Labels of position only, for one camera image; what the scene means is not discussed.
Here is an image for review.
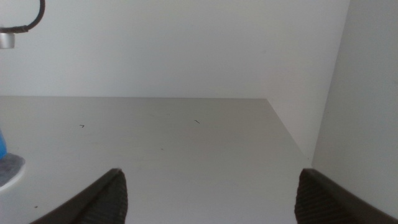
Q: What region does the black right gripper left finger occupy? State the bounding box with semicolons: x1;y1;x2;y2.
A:
29;168;129;224

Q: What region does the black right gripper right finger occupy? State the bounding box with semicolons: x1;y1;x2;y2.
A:
294;168;398;224

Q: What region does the blue paper cup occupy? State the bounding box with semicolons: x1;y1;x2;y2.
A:
0;129;7;161

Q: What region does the round grey cup mat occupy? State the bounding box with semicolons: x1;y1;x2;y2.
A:
0;152;26;192

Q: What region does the silver metal cylinder connector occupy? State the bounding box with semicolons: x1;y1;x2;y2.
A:
0;32;16;50

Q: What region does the black braided cable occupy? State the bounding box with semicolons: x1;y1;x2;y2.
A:
0;0;46;34

